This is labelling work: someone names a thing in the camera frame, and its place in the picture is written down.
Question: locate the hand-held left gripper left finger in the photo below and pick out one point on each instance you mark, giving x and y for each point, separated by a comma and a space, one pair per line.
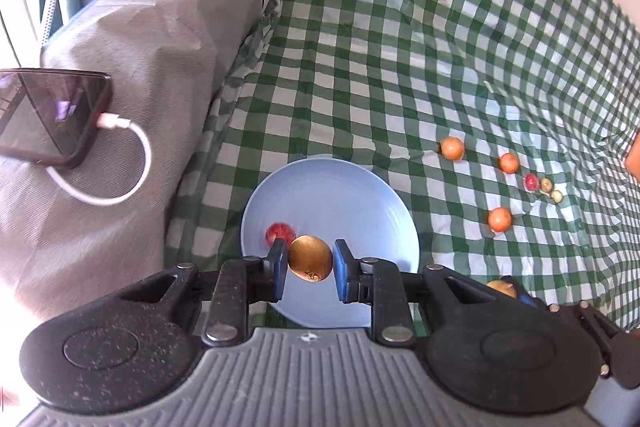
279, 272

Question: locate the yellow onion front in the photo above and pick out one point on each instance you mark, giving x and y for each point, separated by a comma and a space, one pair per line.
634, 163

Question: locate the plastic-wrapped pale orange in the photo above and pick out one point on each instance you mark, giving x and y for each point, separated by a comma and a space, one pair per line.
452, 148

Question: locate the green white checkered cloth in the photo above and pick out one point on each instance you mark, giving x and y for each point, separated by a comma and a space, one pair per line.
410, 32

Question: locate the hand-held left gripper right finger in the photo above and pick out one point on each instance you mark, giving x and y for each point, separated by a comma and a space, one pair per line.
342, 272

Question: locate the red cherry tomato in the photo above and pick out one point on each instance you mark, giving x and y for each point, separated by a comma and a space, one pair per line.
279, 233
531, 182

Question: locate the black smartphone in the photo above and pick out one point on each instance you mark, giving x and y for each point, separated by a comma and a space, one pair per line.
47, 112

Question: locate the orange mandarin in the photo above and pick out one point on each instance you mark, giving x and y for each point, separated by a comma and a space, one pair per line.
500, 219
509, 163

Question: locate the light blue plate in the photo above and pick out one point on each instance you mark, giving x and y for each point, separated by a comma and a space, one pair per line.
350, 197

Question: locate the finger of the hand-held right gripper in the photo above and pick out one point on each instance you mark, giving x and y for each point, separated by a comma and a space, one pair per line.
595, 329

